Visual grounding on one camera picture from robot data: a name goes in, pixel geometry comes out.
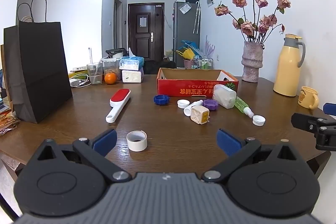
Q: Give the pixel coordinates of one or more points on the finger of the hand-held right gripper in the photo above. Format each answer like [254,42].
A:
[330,108]
[302,121]

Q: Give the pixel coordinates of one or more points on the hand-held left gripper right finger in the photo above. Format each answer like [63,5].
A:
[227,141]

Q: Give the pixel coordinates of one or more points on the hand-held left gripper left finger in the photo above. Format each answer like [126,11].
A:
[105,141]

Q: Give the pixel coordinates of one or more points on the white ribbed cap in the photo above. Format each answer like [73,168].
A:
[258,120]

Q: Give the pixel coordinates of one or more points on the green spray bottle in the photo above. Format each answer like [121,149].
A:
[241,106]

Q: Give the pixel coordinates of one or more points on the purple plastic cap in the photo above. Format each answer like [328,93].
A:
[211,104]

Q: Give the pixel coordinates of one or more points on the red white lint brush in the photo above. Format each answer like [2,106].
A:
[119,98]

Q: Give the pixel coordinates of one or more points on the small white bottle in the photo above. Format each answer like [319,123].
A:
[190,108]

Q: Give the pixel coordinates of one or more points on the blue plastic cap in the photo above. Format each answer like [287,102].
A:
[161,100]

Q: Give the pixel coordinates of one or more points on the printed cardboard box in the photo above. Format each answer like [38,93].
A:
[178,87]

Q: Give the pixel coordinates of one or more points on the yellow mug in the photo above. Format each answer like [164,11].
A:
[305,96]

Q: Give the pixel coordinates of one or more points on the white tape roll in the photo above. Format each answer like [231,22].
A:
[136,145]

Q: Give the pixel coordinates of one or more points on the cream square box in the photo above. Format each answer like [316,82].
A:
[198,115]

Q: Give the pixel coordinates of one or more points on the small white cap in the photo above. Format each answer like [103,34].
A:
[183,104]

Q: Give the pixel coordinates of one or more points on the orange fruit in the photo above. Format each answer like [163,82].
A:
[110,78]

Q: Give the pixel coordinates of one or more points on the white charger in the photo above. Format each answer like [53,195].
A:
[75,82]

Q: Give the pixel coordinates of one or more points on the clear glass cup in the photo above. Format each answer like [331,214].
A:
[94,74]

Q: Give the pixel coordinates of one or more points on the purple tissue pack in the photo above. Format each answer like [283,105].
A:
[132,76]

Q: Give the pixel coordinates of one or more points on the yellow flat box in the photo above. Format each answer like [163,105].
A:
[74,74]

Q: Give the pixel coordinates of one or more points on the clear plastic snack jar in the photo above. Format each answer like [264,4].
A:
[111,66]

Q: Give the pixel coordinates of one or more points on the mauve ceramic vase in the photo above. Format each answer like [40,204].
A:
[252,64]

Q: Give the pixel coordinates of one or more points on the metal trolley rack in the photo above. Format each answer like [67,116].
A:
[204,63]

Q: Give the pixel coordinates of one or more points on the blue tissue pack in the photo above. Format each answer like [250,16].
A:
[131,63]

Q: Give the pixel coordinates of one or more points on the pink bin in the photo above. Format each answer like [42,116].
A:
[188,64]

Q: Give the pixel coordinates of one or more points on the white appliance black lid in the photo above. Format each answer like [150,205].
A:
[116,54]

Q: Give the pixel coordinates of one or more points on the yellow plastic container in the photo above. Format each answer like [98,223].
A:
[187,54]

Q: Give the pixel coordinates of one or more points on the black paper bag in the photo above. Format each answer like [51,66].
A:
[36,69]

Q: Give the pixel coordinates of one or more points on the orange snack packet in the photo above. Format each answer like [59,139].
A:
[6,121]

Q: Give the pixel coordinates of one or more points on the blue plastic rack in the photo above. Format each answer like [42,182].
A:
[191,45]

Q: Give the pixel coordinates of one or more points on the dark brown door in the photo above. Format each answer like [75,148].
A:
[145,43]

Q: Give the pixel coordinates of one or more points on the dried pink roses bouquet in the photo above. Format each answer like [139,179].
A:
[246,27]

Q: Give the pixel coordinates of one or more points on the grey fridge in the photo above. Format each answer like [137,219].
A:
[183,29]

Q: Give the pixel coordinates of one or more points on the paper sheet on door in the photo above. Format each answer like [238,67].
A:
[142,22]

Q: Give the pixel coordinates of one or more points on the white folded umbrella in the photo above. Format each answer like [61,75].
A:
[199,16]
[195,19]

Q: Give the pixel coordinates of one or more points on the clear plastic document bag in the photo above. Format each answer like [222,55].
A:
[185,8]

